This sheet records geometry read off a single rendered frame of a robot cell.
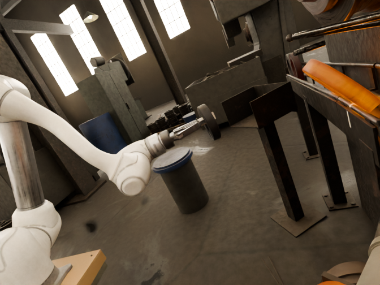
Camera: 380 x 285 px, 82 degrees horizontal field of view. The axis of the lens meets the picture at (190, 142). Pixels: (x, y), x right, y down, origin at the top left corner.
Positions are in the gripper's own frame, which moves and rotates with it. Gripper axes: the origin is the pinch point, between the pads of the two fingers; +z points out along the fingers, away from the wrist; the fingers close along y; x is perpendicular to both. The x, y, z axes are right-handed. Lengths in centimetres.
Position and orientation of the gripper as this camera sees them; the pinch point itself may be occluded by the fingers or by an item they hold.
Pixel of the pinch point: (206, 119)
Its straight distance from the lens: 89.3
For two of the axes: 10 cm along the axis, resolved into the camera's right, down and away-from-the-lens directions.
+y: 1.0, 2.6, -9.6
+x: -4.5, -8.5, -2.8
